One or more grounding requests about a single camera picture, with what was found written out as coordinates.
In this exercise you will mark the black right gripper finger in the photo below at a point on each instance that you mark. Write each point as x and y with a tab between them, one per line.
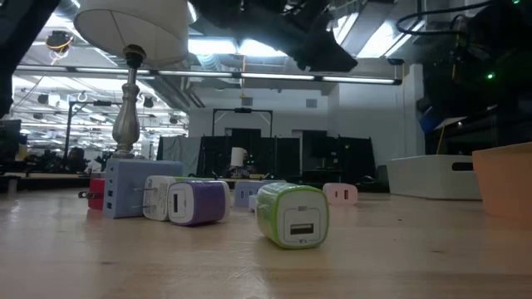
440	97

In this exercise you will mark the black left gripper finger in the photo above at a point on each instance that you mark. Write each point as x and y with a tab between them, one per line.
316	45

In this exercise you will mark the orange translucent plastic bin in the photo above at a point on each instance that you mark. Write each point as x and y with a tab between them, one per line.
507	182

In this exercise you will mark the pink charger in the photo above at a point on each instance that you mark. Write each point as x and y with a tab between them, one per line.
338	194

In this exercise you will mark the purple white USB charger cube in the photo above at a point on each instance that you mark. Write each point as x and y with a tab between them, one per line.
208	203

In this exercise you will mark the green white USB charger cube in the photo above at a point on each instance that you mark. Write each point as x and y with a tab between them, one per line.
160	199
291	220

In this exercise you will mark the large light blue charger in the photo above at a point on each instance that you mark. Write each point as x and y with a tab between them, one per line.
124	187

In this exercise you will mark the red plug charger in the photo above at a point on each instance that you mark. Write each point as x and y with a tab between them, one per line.
96	199

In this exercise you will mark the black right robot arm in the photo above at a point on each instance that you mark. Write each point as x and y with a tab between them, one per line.
507	21

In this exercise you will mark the long ceiling light bar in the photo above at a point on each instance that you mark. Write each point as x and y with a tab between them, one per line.
274	76

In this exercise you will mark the white plastic storage bin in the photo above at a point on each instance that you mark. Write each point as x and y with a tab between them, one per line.
424	178

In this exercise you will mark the black curtain panels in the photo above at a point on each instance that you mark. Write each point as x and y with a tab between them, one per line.
324	153

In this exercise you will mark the white shade silver table lamp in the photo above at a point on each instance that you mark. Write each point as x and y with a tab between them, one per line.
124	25

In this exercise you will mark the white cylindrical object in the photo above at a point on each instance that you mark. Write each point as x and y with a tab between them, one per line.
238	157

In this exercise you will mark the grey panel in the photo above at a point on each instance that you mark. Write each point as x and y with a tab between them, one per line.
178	153

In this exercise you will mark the black ceiling dome device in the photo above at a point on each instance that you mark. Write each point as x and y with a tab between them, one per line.
58	40

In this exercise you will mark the black background robot arms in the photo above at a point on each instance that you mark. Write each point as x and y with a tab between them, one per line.
75	160

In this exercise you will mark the dark background monitor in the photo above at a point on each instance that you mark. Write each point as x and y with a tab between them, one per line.
9	141

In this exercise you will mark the silver ventilation duct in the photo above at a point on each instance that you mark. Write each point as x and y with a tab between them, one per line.
374	41

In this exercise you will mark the black station frame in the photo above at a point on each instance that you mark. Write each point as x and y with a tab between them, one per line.
243	110

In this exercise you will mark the black pole frame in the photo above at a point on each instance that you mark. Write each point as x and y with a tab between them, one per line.
101	103

